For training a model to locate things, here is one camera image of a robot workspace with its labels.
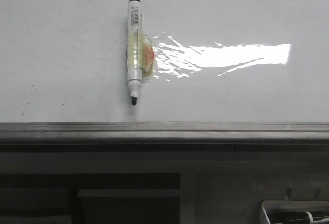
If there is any white whiteboard marker with tape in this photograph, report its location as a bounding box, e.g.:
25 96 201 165
126 0 155 106

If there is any white marker tray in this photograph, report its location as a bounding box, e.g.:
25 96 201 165
259 200 328 223

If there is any white whiteboard with aluminium frame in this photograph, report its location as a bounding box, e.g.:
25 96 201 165
1 0 328 151

